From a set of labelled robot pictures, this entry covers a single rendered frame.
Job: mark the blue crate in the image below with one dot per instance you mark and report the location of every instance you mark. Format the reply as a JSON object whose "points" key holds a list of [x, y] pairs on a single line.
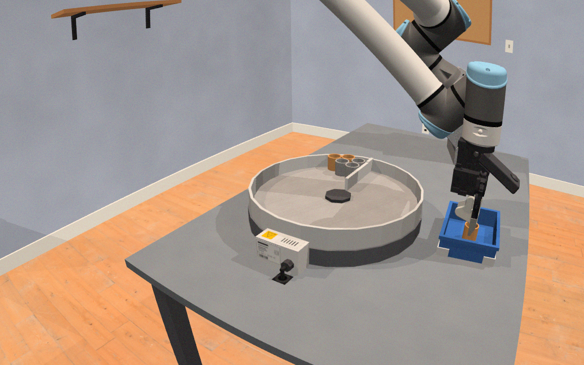
{"points": [[483, 250]]}

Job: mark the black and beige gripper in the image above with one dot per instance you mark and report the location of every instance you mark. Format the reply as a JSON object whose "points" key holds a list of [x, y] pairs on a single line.
{"points": [[469, 178]]}

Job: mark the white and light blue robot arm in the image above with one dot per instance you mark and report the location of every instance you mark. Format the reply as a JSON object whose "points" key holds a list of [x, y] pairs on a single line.
{"points": [[411, 55]]}

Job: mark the grey metal sleeve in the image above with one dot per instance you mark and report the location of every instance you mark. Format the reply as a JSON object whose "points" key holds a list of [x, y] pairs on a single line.
{"points": [[358, 160], [340, 166], [350, 167]]}

